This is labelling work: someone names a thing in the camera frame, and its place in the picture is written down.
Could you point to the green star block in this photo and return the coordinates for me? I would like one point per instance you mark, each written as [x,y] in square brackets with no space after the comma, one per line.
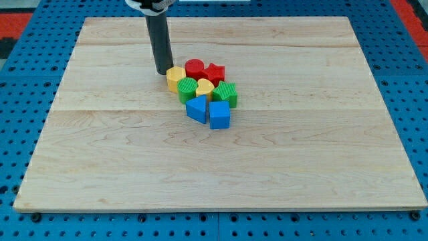
[226,91]

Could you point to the red star block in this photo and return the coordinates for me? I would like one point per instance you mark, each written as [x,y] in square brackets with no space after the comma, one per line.
[214,74]

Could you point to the blue cube block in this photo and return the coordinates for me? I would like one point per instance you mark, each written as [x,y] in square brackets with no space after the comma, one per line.
[219,115]

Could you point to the blue triangle block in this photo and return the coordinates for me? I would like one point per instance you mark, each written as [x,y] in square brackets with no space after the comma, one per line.
[196,108]

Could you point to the yellow heart block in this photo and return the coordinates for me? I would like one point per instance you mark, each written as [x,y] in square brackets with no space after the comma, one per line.
[205,87]

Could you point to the green cylinder block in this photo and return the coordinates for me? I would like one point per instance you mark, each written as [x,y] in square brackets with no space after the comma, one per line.
[186,89]

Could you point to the red cylinder block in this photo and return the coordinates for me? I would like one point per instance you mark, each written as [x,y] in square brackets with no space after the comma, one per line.
[194,68]

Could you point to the yellow hexagon block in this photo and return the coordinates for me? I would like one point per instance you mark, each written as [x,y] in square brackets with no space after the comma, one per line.
[174,75]

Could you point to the light wooden board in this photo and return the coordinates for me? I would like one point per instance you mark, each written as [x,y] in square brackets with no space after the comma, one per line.
[310,133]

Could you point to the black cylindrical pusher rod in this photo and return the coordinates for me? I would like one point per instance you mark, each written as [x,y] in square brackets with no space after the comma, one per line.
[160,42]

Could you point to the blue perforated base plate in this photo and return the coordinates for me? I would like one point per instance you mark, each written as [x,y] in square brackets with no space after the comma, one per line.
[32,74]

